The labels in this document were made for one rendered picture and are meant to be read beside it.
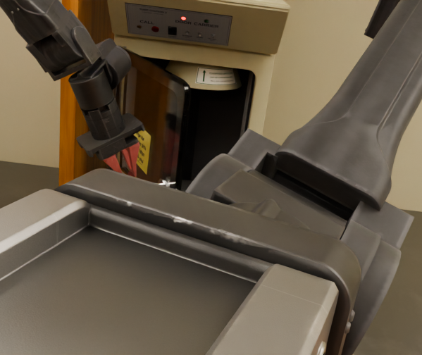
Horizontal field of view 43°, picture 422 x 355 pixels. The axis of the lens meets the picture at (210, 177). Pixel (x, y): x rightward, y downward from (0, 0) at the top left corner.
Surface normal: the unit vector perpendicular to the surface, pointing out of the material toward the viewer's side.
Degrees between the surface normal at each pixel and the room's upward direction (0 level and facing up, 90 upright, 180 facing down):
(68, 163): 90
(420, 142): 90
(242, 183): 15
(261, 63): 90
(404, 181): 90
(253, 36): 135
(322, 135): 32
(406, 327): 0
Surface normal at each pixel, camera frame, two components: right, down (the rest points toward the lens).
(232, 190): 0.35, -0.82
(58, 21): 0.84, -0.19
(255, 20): -0.11, 0.92
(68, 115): -0.03, 0.37
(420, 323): 0.12, -0.92
